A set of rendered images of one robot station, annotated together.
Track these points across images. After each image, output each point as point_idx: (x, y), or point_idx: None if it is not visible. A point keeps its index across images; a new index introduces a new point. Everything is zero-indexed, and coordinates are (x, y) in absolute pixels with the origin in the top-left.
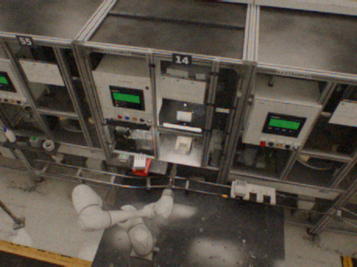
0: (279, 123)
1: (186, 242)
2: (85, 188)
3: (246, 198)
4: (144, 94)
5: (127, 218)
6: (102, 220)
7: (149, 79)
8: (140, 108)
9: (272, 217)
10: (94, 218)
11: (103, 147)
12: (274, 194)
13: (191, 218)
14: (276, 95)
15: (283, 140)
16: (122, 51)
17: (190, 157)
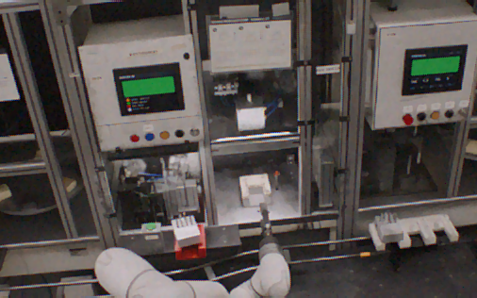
0: (427, 67)
1: None
2: (122, 249)
3: (406, 243)
4: (182, 71)
5: (219, 293)
6: (180, 292)
7: (189, 36)
8: (176, 103)
9: (459, 271)
10: (163, 289)
11: (100, 228)
12: (450, 223)
13: None
14: (410, 18)
15: (439, 104)
16: None
17: (277, 206)
